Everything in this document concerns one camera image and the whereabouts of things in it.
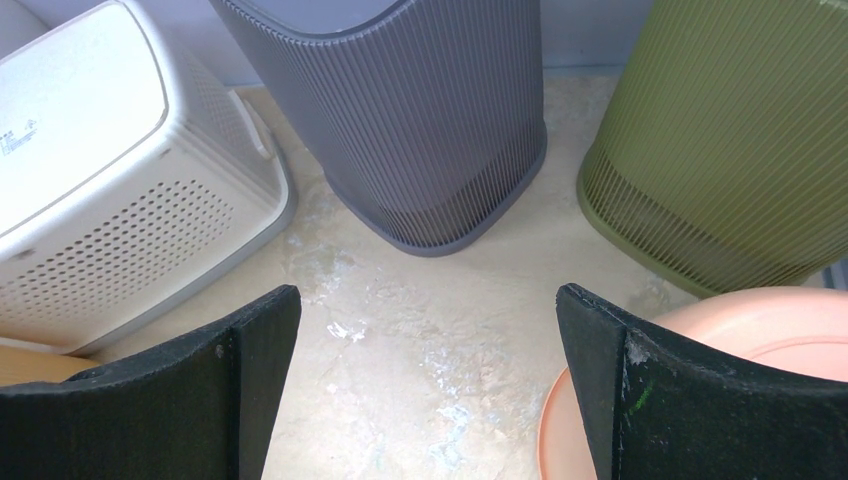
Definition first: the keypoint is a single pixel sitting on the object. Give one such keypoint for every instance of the white plastic basket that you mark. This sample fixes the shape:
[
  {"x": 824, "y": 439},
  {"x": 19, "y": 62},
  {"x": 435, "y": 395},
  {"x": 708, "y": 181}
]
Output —
[{"x": 131, "y": 178}]

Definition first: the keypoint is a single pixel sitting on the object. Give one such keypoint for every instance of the grey plastic basket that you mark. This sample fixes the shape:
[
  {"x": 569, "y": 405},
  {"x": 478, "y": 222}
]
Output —
[{"x": 426, "y": 116}]

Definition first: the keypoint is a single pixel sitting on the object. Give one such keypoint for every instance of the yellow plastic basket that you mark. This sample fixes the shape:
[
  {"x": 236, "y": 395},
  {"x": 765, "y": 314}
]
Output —
[{"x": 20, "y": 366}]

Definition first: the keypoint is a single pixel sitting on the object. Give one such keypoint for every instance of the white mini drawer cabinet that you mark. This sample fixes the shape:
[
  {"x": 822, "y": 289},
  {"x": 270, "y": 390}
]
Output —
[{"x": 19, "y": 26}]

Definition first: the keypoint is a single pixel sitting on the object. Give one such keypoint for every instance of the orange plastic basin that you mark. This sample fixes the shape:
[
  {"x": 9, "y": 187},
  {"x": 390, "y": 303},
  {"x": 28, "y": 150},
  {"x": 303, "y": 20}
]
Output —
[{"x": 762, "y": 331}]

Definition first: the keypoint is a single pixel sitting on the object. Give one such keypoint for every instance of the green plastic basket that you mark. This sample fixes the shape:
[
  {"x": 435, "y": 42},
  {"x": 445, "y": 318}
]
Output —
[{"x": 721, "y": 160}]

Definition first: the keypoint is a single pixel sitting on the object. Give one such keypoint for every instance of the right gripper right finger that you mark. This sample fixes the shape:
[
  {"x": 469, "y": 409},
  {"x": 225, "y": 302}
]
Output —
[{"x": 696, "y": 424}]

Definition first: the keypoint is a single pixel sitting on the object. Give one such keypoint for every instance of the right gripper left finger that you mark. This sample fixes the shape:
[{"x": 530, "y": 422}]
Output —
[{"x": 202, "y": 405}]

